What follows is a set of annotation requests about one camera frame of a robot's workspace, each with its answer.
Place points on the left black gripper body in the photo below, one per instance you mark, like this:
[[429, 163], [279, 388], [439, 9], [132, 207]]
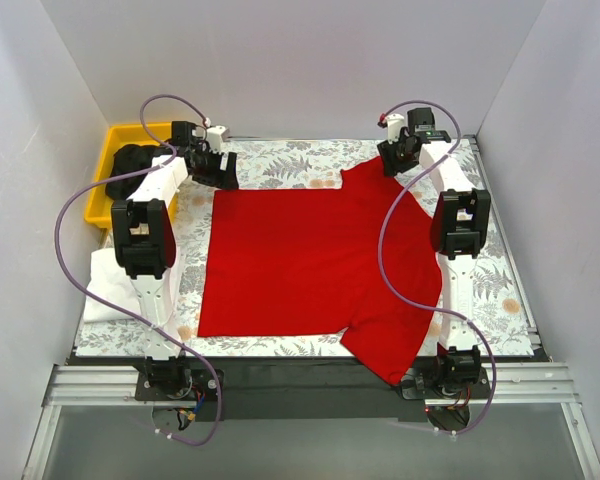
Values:
[[219, 167]]

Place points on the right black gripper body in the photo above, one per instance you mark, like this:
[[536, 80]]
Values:
[[395, 160]]

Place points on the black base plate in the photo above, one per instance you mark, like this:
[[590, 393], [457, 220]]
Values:
[[187, 385], [422, 384]]

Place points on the black crumpled t shirt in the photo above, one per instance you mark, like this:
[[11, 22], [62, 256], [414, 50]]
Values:
[[128, 159]]

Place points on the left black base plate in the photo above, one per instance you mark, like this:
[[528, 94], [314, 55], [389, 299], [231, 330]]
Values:
[[187, 385]]

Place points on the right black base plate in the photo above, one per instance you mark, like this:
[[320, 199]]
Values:
[[422, 384]]

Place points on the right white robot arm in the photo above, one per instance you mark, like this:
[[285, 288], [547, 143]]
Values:
[[457, 236]]

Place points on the aluminium frame rail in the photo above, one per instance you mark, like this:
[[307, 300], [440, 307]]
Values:
[[509, 382]]

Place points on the red t shirt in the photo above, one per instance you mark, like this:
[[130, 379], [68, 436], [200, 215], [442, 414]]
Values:
[[354, 261]]

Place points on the floral patterned table mat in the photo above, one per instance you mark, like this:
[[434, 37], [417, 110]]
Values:
[[499, 306]]

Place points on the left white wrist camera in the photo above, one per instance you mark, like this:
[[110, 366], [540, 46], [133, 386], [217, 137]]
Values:
[[215, 136]]

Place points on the yellow plastic bin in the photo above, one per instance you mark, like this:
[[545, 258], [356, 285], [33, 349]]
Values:
[[98, 207]]

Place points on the white folded t shirt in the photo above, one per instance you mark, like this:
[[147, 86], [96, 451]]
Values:
[[117, 295]]

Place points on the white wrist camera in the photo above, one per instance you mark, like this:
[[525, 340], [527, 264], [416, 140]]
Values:
[[393, 124], [215, 136]]

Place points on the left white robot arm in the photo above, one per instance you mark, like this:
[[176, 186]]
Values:
[[145, 248]]

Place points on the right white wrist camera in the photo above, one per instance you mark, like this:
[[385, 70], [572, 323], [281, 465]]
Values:
[[393, 124]]

